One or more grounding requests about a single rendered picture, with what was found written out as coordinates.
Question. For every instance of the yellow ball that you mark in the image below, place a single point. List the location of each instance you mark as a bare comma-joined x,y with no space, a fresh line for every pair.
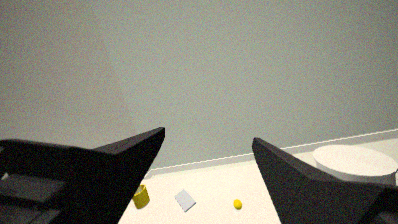
237,204

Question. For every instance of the yellow cup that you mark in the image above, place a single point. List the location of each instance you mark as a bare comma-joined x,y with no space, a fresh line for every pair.
141,197

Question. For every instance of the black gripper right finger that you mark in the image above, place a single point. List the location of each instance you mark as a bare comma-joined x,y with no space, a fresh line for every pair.
303,194

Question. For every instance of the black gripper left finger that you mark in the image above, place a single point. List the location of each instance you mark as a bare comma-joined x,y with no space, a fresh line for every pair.
103,179

